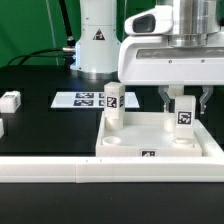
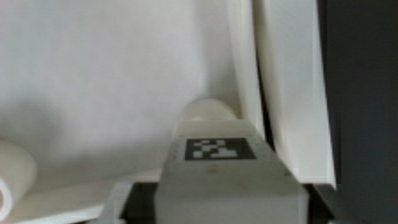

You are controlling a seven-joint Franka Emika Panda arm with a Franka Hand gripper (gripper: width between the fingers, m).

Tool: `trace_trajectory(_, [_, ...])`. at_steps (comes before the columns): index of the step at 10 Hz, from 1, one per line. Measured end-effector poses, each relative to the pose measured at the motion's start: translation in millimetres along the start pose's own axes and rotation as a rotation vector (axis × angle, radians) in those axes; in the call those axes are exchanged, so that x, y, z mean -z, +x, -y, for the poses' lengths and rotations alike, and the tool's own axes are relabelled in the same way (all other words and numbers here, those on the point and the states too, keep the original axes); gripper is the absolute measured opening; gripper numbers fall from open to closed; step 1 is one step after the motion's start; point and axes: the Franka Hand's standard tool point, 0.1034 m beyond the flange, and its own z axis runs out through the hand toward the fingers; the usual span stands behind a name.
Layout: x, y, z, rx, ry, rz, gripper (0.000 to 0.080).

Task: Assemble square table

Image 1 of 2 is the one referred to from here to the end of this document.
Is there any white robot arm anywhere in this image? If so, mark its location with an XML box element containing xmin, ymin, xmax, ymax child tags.
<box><xmin>70</xmin><ymin>0</ymin><xmax>224</xmax><ymax>108</ymax></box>

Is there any black cable bundle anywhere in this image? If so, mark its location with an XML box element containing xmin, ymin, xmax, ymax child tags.
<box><xmin>6</xmin><ymin>48</ymin><xmax>76</xmax><ymax>67</ymax></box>

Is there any white part at left edge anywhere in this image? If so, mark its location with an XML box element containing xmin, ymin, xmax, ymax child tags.
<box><xmin>0</xmin><ymin>118</ymin><xmax>4</xmax><ymax>139</ymax></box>

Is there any white square table top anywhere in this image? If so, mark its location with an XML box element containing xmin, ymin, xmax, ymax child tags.
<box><xmin>95</xmin><ymin>111</ymin><xmax>218</xmax><ymax>158</ymax></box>

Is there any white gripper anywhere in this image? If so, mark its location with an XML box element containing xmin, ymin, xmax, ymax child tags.
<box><xmin>118</xmin><ymin>4</ymin><xmax>224</xmax><ymax>114</ymax></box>

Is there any black cable with metal plug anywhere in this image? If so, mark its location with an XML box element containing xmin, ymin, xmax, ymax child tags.
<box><xmin>58</xmin><ymin>0</ymin><xmax>76</xmax><ymax>54</ymax></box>

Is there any white marker sheet with tags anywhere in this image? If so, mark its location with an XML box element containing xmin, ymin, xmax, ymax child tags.
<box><xmin>50</xmin><ymin>91</ymin><xmax>140</xmax><ymax>109</ymax></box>

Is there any white L-shaped obstacle fence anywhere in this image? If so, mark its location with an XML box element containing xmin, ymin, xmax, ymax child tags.
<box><xmin>0</xmin><ymin>118</ymin><xmax>224</xmax><ymax>184</ymax></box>

